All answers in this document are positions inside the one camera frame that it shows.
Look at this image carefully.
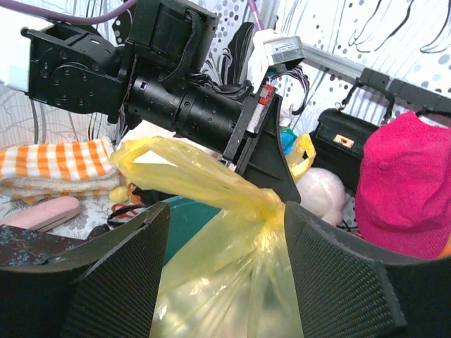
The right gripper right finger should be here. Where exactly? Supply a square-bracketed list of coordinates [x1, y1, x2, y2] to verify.
[285, 201, 421, 337]

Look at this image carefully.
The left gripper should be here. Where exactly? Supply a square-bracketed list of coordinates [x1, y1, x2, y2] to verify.
[221, 84, 301, 203]

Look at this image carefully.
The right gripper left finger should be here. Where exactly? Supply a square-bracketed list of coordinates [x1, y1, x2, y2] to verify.
[46, 202, 170, 337]

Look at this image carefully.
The yellow trash bag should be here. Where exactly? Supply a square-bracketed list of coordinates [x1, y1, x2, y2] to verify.
[110, 137, 303, 337]

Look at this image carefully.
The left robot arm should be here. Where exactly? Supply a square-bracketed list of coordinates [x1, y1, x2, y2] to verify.
[1, 1, 303, 202]

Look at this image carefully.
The colourful striped bag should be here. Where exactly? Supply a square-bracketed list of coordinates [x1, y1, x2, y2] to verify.
[280, 127, 297, 155]

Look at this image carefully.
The teal trash bin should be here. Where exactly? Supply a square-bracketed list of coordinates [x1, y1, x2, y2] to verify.
[162, 196, 220, 264]

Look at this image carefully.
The magenta fabric bag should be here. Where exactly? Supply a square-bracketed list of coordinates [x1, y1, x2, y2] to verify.
[355, 111, 450, 259]

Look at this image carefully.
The white plush lamb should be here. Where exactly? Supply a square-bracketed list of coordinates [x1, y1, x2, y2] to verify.
[296, 168, 345, 226]

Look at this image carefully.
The black leather handbag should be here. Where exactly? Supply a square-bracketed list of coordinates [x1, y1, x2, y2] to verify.
[310, 79, 395, 192]

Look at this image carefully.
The pink fuzzy case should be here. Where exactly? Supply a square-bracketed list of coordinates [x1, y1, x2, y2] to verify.
[1, 196, 81, 232]

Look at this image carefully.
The brown floral necktie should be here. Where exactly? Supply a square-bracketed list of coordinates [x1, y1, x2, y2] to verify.
[0, 225, 85, 268]

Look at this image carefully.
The orange checkered cloth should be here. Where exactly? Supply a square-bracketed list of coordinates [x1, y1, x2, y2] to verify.
[1, 137, 121, 203]

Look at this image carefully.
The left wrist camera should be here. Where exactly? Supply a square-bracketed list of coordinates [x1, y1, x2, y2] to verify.
[246, 29, 306, 89]

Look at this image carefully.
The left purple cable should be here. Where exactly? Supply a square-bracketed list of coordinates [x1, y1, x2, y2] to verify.
[0, 0, 138, 26]

